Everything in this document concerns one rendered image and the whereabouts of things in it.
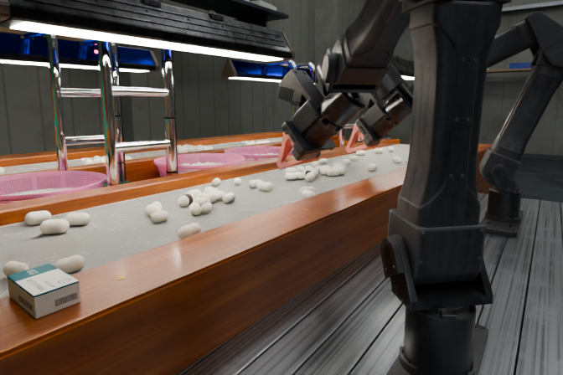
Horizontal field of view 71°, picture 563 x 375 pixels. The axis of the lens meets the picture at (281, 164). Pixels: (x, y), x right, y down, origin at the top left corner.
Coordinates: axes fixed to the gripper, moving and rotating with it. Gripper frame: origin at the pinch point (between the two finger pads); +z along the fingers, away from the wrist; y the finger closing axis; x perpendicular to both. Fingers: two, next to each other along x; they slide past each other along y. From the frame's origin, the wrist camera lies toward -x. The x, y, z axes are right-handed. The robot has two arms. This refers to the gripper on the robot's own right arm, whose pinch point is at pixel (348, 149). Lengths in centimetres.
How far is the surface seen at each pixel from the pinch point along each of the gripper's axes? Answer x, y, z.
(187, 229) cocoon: 8, 57, 0
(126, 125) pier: -143, -71, 178
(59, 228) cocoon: -2, 67, 13
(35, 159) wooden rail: -54, 41, 74
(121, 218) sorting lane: -2, 57, 14
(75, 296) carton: 14, 77, -9
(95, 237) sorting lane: 2, 64, 10
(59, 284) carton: 12, 78, -10
